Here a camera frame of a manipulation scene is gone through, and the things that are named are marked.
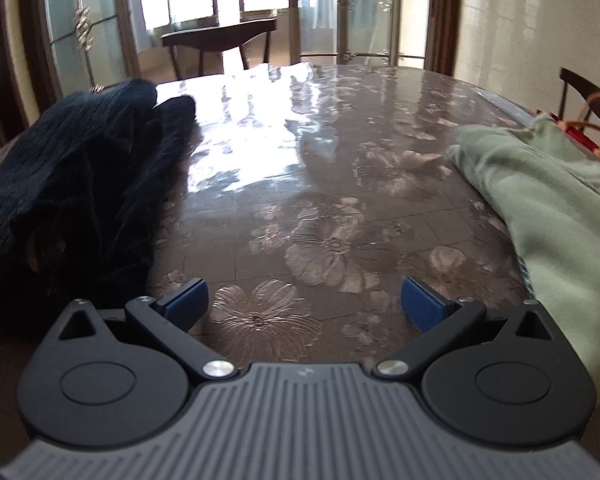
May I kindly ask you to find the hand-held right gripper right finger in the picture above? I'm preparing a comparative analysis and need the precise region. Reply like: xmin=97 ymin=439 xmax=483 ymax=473
xmin=371 ymin=275 xmax=561 ymax=381

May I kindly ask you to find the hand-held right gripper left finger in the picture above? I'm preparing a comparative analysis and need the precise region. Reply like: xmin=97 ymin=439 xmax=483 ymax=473
xmin=50 ymin=278 xmax=240 ymax=381

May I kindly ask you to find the light green sweatshirt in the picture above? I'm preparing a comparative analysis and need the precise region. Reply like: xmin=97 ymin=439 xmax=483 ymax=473
xmin=447 ymin=112 xmax=600 ymax=403

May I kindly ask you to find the dark navy snap-button jacket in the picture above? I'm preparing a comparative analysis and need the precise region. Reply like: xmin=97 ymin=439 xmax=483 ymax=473
xmin=0 ymin=79 xmax=198 ymax=346

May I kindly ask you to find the dark wooden chair by door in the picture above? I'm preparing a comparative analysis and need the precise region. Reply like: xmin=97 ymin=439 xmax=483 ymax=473
xmin=161 ymin=17 xmax=278 ymax=78

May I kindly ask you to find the glass sliding door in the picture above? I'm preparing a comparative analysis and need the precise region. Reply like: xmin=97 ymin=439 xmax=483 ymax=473
xmin=42 ymin=0 xmax=141 ymax=92
xmin=290 ymin=0 xmax=433 ymax=68

